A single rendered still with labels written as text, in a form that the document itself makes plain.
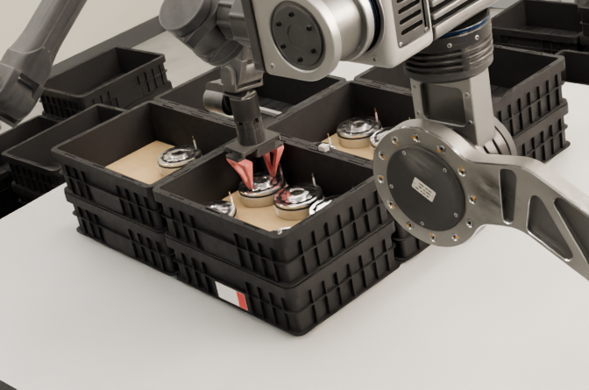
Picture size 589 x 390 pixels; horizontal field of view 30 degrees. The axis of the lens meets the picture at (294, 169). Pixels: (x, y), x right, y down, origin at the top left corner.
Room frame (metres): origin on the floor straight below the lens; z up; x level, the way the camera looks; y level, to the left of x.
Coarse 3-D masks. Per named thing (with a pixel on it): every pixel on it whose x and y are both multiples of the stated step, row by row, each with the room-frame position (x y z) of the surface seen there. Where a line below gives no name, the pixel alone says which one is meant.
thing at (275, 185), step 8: (256, 176) 2.13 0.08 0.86; (272, 176) 2.11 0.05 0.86; (280, 176) 2.10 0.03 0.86; (240, 184) 2.10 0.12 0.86; (272, 184) 2.08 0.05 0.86; (280, 184) 2.07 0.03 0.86; (240, 192) 2.08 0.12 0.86; (248, 192) 2.06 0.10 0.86; (256, 192) 2.05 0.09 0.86; (264, 192) 2.04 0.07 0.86; (272, 192) 2.05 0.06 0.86
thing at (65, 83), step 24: (120, 48) 3.98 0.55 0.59; (72, 72) 3.86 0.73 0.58; (96, 72) 3.93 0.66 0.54; (120, 72) 4.00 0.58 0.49; (144, 72) 3.73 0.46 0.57; (48, 96) 3.71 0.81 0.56; (72, 96) 3.57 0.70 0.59; (96, 96) 3.58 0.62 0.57; (120, 96) 3.65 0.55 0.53; (144, 96) 3.71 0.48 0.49
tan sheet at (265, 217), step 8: (224, 200) 2.11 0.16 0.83; (232, 200) 2.10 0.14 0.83; (240, 208) 2.06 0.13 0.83; (248, 208) 2.05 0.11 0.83; (256, 208) 2.04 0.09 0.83; (264, 208) 2.04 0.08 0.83; (272, 208) 2.03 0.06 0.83; (240, 216) 2.02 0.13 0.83; (248, 216) 2.01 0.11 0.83; (256, 216) 2.00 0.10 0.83; (264, 216) 2.00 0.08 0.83; (272, 216) 1.99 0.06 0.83; (256, 224) 1.97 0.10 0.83; (264, 224) 1.96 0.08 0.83; (272, 224) 1.96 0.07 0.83; (280, 224) 1.95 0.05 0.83; (288, 224) 1.94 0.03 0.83
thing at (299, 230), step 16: (288, 144) 2.11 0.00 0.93; (208, 160) 2.11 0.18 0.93; (352, 160) 1.97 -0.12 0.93; (176, 176) 2.06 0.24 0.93; (160, 192) 2.00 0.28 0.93; (352, 192) 1.84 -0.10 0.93; (368, 192) 1.86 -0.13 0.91; (176, 208) 1.96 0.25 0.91; (192, 208) 1.91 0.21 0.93; (208, 208) 1.89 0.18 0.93; (336, 208) 1.81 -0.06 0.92; (224, 224) 1.84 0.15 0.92; (240, 224) 1.80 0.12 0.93; (304, 224) 1.76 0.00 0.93; (320, 224) 1.78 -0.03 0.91; (256, 240) 1.77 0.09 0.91; (272, 240) 1.73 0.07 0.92; (288, 240) 1.73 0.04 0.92
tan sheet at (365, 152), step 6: (330, 138) 2.31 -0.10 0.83; (336, 138) 2.30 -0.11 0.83; (336, 144) 2.27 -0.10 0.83; (342, 150) 2.24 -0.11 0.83; (348, 150) 2.23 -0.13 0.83; (354, 150) 2.22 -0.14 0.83; (360, 150) 2.22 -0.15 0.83; (366, 150) 2.21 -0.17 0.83; (360, 156) 2.19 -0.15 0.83; (366, 156) 2.18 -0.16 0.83; (372, 156) 2.17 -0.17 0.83
